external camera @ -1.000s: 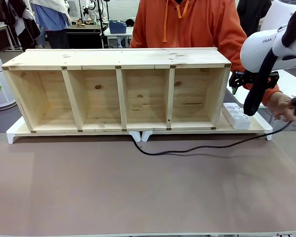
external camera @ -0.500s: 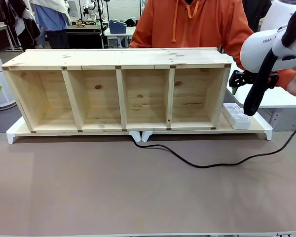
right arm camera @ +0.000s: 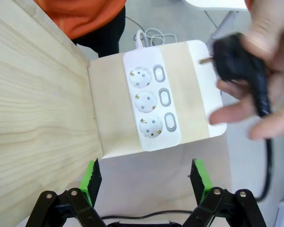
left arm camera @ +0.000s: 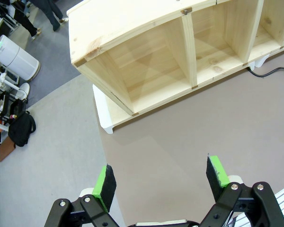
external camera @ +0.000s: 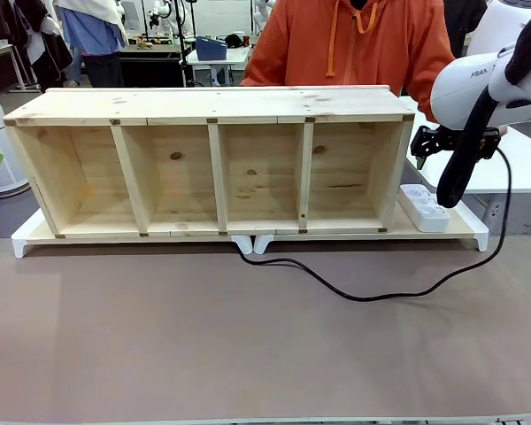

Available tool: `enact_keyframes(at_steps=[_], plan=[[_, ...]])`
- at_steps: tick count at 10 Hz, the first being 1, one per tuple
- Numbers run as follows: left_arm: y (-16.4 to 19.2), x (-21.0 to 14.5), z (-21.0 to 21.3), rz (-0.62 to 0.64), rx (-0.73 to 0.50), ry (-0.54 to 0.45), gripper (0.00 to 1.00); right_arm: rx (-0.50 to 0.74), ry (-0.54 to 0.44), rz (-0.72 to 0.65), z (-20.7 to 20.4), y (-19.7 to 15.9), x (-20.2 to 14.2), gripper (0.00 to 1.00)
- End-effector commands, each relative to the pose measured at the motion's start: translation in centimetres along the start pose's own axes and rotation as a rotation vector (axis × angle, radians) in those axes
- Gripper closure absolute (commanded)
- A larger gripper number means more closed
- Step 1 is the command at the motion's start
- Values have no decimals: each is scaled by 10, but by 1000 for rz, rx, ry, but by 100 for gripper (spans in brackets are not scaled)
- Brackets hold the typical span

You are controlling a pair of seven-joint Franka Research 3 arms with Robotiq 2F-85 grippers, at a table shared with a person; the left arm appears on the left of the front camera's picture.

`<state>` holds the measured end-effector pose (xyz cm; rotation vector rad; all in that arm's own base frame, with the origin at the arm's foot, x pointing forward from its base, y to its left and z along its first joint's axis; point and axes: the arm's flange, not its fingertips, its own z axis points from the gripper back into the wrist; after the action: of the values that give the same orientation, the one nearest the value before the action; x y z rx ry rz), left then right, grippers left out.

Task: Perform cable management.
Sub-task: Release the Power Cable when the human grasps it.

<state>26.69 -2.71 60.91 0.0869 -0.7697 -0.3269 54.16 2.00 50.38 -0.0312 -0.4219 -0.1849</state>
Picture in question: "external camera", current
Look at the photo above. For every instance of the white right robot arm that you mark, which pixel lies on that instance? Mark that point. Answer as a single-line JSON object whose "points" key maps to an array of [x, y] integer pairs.
{"points": [[462, 95]]}

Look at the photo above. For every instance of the long pine cubby shelf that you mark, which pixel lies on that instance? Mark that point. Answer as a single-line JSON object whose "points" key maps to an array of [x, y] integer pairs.
{"points": [[256, 104]]}

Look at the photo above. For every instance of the black tripod stand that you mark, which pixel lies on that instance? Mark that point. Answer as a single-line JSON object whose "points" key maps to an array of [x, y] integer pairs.
{"points": [[185, 53]]}

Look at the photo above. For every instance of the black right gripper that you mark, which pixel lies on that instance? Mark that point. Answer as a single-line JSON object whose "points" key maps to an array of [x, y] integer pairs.
{"points": [[451, 141]]}

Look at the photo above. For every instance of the blue storage bin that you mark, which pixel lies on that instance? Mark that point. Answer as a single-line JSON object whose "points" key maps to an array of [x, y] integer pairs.
{"points": [[211, 48]]}

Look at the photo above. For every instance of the person in dark coat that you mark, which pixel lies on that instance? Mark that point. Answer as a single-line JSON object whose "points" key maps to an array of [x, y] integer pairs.
{"points": [[44, 48]]}

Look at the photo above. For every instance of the white side table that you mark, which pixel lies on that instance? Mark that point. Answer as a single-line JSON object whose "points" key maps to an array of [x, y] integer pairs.
{"points": [[528, 177]]}

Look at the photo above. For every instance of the white power strip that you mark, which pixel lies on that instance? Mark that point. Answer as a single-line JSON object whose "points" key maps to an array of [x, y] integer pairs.
{"points": [[427, 219]]}

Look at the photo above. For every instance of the white background desk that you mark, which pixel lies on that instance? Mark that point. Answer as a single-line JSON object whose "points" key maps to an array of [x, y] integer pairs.
{"points": [[230, 55]]}

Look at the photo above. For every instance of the person in blue shirt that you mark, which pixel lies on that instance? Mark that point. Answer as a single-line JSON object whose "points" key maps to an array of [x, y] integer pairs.
{"points": [[95, 35]]}

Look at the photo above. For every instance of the wood riser with white legs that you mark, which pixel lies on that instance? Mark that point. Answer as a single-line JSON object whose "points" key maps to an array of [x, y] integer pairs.
{"points": [[462, 225], [22, 241]]}

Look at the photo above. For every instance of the person in orange hoodie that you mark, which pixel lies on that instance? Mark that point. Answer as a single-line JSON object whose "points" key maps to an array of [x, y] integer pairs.
{"points": [[380, 48]]}

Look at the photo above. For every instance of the white frame background table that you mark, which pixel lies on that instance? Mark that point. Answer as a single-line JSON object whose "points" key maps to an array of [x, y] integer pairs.
{"points": [[0, 48]]}

